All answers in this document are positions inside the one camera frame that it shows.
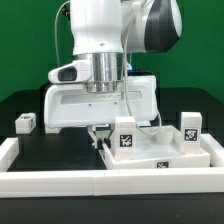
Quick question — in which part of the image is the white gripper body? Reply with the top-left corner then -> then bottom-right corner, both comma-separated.
44,76 -> 157,128

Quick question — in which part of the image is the white square tabletop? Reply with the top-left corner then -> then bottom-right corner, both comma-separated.
99,126 -> 210,170

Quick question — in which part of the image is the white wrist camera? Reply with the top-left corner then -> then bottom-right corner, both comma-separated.
48,60 -> 92,84

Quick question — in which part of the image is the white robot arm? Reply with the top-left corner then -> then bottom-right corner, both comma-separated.
44,0 -> 182,129

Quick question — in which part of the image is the white U-shaped obstacle fence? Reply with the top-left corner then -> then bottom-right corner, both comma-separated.
0,138 -> 224,198

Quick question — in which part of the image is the grey thin cable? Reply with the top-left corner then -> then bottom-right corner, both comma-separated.
54,0 -> 73,68

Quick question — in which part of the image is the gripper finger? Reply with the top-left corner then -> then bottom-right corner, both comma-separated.
103,129 -> 114,147
87,126 -> 102,149

